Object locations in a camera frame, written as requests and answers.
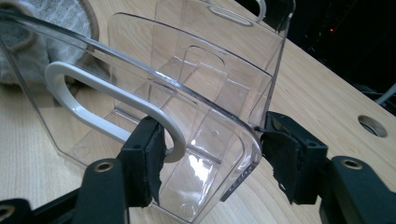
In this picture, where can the grey towel with brown trim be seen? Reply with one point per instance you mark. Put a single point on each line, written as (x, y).
(37, 40)

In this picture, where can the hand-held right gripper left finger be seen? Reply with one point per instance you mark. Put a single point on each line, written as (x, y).
(141, 161)

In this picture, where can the clear acrylic divided organizer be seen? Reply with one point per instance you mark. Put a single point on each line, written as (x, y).
(186, 81)

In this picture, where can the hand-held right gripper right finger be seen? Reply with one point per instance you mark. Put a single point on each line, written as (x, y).
(295, 158)

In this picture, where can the dark equipment with red light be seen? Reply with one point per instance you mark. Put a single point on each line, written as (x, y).
(342, 37)

